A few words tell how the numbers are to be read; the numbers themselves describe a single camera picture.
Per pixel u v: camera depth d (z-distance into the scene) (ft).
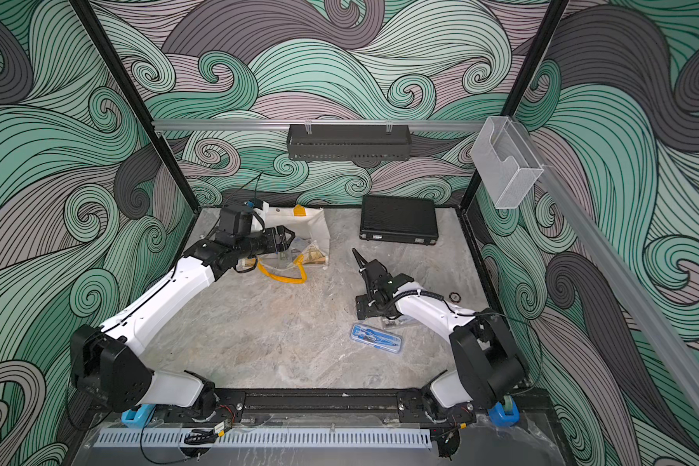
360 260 2.53
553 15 2.35
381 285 2.24
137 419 2.25
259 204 2.40
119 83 2.73
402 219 3.99
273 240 2.29
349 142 3.30
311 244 2.86
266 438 2.29
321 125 3.09
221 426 2.29
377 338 2.74
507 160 2.56
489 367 1.38
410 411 2.38
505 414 2.25
